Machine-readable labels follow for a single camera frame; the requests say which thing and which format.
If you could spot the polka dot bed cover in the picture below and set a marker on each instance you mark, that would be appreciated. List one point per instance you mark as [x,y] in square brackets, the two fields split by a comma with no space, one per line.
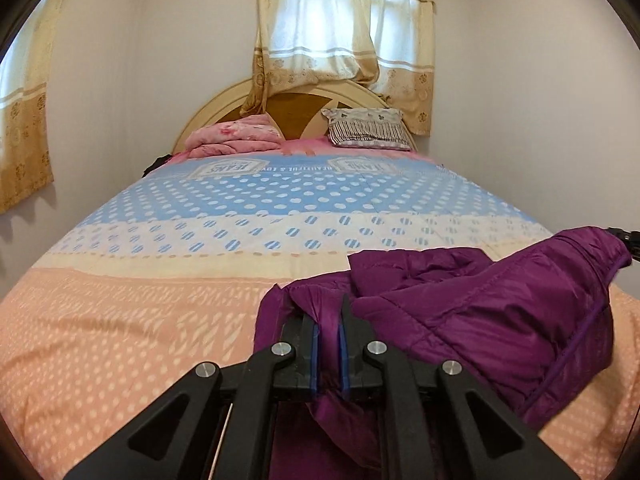
[150,310]

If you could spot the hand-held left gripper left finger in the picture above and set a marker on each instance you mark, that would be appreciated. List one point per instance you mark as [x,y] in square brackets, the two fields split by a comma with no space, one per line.
[314,365]

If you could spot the purple hooded puffer jacket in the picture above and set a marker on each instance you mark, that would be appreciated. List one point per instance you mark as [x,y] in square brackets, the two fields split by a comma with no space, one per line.
[500,320]

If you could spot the wide beige floral curtain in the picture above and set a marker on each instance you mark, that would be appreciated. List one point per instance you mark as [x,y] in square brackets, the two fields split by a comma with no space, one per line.
[400,85]

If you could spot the cream wooden headboard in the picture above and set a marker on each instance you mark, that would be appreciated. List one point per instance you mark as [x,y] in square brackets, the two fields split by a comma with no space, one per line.
[295,115]

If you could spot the striped grey pillow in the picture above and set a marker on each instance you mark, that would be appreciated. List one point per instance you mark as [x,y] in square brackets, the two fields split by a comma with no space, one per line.
[367,127]

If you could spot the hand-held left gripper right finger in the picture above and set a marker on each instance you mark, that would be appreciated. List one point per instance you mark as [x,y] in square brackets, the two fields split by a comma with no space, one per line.
[342,365]

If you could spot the pink folded blanket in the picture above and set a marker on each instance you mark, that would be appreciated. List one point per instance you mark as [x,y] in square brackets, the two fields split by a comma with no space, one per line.
[235,135]

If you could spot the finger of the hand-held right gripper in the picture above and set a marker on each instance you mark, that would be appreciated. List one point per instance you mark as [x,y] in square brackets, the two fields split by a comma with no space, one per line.
[627,241]

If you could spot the narrow beige floral curtain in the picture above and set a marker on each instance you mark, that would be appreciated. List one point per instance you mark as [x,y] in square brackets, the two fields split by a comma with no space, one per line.
[25,160]

